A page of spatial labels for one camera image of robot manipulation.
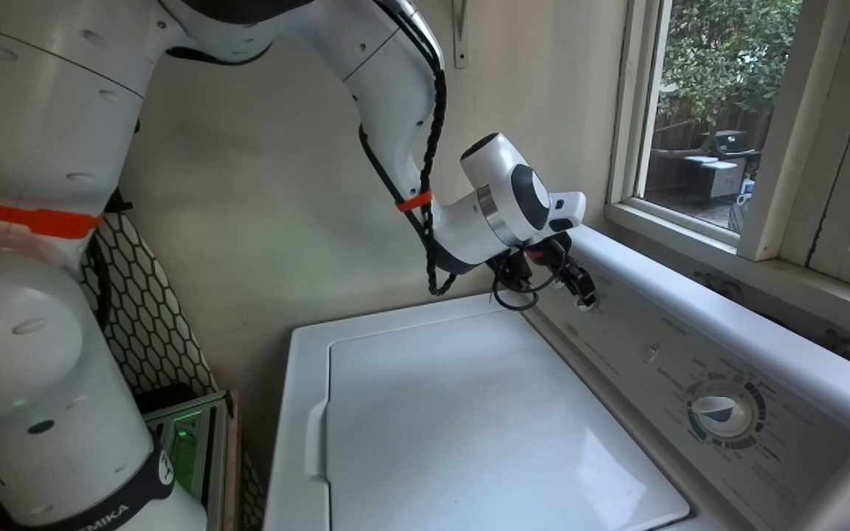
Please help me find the green garden tree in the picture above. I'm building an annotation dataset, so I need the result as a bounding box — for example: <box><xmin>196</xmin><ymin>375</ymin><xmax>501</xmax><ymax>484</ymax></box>
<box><xmin>659</xmin><ymin>0</ymin><xmax>805</xmax><ymax>136</ymax></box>

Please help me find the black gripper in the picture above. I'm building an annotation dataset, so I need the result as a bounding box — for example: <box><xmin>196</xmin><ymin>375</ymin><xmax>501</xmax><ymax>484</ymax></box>
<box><xmin>538</xmin><ymin>230</ymin><xmax>603</xmax><ymax>309</ymax></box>

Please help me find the white top-load washing machine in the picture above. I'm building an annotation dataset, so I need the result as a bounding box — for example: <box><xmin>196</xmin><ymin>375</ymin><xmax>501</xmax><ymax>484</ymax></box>
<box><xmin>261</xmin><ymin>222</ymin><xmax>850</xmax><ymax>531</ymax></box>

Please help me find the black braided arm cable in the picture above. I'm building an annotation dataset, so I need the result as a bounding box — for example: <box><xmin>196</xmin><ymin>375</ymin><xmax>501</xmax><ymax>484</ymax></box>
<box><xmin>358</xmin><ymin>0</ymin><xmax>464</xmax><ymax>300</ymax></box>

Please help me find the white window frame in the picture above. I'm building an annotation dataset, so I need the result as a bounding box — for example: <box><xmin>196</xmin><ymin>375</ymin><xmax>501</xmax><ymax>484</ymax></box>
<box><xmin>603</xmin><ymin>0</ymin><xmax>850</xmax><ymax>334</ymax></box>

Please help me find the green framed board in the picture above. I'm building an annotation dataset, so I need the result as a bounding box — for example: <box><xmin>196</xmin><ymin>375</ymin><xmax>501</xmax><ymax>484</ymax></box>
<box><xmin>142</xmin><ymin>388</ymin><xmax>232</xmax><ymax>531</ymax></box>

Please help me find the large round washer dial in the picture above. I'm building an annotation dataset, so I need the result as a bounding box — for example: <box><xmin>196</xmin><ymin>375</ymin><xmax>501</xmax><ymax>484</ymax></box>
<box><xmin>684</xmin><ymin>378</ymin><xmax>770</xmax><ymax>455</ymax></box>

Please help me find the black hexagonal mesh panel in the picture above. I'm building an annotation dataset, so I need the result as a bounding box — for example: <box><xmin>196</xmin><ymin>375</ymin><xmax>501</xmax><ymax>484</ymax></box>
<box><xmin>80</xmin><ymin>208</ymin><xmax>225</xmax><ymax>400</ymax></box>

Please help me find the white washer lid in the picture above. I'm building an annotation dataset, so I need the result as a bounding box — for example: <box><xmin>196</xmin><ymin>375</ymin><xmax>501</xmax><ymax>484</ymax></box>
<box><xmin>300</xmin><ymin>309</ymin><xmax>693</xmax><ymax>531</ymax></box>

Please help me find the outdoor patio table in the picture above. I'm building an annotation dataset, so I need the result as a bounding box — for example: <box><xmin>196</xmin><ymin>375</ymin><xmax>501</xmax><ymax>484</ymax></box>
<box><xmin>677</xmin><ymin>145</ymin><xmax>746</xmax><ymax>205</ymax></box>

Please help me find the orange strap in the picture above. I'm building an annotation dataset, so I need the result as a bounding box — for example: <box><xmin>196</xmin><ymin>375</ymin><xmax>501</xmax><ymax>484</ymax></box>
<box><xmin>392</xmin><ymin>188</ymin><xmax>438</xmax><ymax>219</ymax></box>

